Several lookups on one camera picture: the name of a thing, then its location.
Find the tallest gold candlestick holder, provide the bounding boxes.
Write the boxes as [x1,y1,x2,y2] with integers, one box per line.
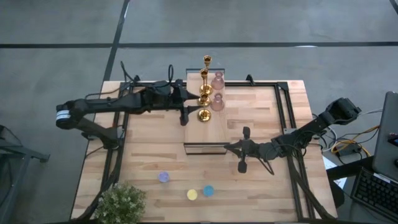
[198,55,214,96]

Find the short gold candlestick holder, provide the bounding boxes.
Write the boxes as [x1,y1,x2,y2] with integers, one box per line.
[197,93,212,123]

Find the pink ribbed glass candle holder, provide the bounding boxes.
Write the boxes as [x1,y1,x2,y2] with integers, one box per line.
[210,71,225,90]
[210,93,225,112]

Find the black aluminium rig frame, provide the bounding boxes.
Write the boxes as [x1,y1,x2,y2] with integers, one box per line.
[74,74,333,223]

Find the long wooden box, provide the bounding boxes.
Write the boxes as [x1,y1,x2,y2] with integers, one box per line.
[183,68,231,156]

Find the potted plant white flowers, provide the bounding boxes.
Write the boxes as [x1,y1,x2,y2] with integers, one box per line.
[93,182,147,224]

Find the blue candle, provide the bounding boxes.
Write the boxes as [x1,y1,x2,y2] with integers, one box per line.
[202,184,215,198]

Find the medium gold candlestick holder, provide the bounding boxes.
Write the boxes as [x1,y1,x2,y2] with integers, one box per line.
[197,68,212,108]

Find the black desk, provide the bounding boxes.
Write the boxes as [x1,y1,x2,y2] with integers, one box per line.
[326,155,398,224]

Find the yellow cable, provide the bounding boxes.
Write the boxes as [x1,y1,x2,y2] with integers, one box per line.
[331,138,373,158]

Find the black cable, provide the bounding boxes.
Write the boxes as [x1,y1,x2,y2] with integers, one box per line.
[83,60,175,100]

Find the black power adapter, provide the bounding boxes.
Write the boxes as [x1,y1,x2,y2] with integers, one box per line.
[340,146,363,158]

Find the grey cable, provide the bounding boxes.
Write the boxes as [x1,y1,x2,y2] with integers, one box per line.
[357,108,384,118]

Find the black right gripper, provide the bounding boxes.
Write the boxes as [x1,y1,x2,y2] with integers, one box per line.
[224,126,272,174]

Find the grey laptop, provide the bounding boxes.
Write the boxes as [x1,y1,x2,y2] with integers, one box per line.
[372,91,398,183]

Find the black keyboard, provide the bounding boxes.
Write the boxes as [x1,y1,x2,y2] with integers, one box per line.
[350,169,398,222]

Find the grey metal stand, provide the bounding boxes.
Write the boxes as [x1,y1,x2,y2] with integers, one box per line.
[0,124,50,224]

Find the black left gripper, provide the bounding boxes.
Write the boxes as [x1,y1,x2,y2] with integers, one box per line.
[169,79,203,127]

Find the white paper sheet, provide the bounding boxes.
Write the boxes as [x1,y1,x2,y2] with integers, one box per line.
[323,157,348,189]

